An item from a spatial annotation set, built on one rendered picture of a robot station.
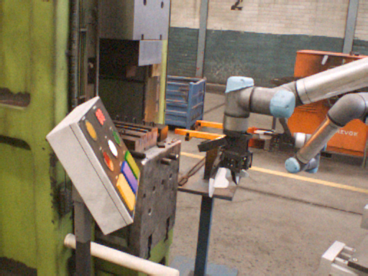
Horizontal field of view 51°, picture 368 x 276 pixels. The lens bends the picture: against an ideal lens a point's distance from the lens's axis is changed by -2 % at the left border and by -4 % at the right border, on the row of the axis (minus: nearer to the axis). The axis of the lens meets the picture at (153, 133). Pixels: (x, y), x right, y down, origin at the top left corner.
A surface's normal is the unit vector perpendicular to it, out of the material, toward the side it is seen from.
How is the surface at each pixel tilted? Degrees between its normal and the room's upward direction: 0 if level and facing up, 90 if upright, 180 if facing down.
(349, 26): 90
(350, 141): 90
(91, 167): 90
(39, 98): 89
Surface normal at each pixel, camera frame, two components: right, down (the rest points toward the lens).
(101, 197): -0.02, 0.26
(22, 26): -0.44, 0.19
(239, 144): -0.68, 0.16
